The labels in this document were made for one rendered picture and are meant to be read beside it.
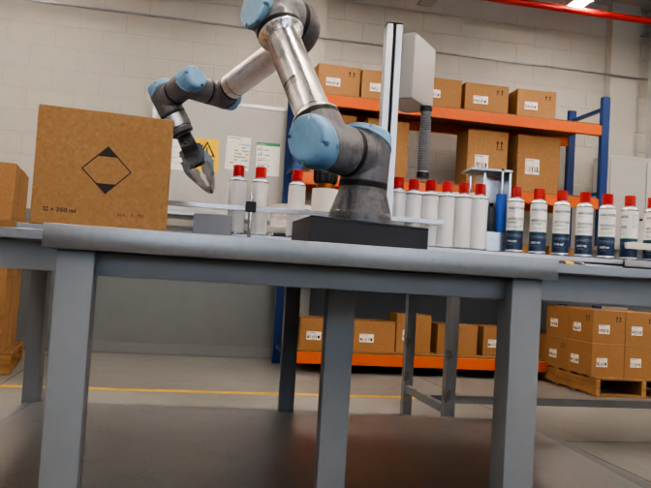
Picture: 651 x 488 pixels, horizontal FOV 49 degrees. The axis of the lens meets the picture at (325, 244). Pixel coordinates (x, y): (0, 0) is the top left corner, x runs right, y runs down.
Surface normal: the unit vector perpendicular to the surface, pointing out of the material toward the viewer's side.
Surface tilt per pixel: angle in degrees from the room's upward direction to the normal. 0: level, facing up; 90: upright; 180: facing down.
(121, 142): 90
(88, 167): 90
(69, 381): 90
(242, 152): 90
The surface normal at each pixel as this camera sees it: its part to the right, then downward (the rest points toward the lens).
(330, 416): 0.11, -0.04
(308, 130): -0.65, 0.01
